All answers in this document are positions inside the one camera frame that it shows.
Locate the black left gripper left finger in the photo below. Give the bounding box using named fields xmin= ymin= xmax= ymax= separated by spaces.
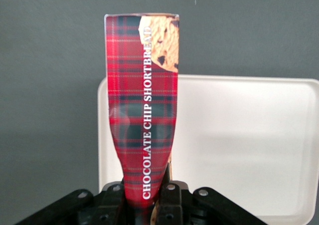
xmin=14 ymin=181 xmax=127 ymax=225

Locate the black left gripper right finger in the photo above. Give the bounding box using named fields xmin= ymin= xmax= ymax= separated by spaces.
xmin=154 ymin=181 xmax=271 ymax=225

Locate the red tartan cookie box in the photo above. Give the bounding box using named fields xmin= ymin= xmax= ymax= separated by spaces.
xmin=104 ymin=12 xmax=180 ymax=225

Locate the pale pink plastic tray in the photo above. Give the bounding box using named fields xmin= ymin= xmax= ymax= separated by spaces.
xmin=97 ymin=74 xmax=319 ymax=225

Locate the dark grey table mat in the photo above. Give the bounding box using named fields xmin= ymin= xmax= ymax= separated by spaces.
xmin=0 ymin=0 xmax=319 ymax=225

